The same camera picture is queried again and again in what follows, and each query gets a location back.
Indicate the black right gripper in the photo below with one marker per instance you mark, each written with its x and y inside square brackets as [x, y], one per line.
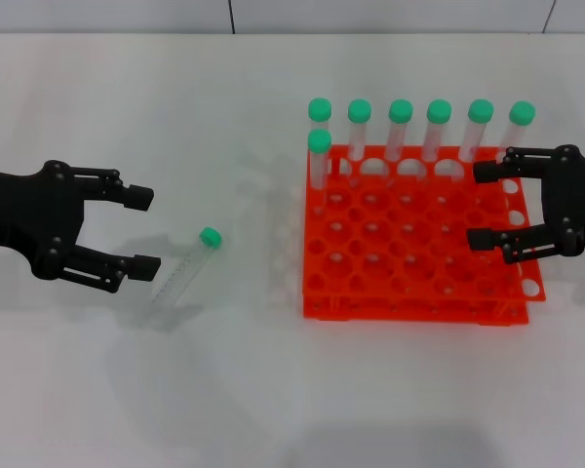
[573, 200]

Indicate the green-capped clear test tube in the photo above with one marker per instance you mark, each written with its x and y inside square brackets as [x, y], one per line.
[320, 141]
[439, 110]
[401, 110]
[480, 110]
[359, 110]
[522, 113]
[320, 109]

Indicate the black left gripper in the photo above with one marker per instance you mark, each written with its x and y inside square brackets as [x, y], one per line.
[29, 214]

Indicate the orange plastic test tube rack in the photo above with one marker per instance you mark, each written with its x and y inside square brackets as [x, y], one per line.
[419, 314]

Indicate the green-capped graduated test tube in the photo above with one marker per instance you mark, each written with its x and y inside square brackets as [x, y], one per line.
[210, 237]

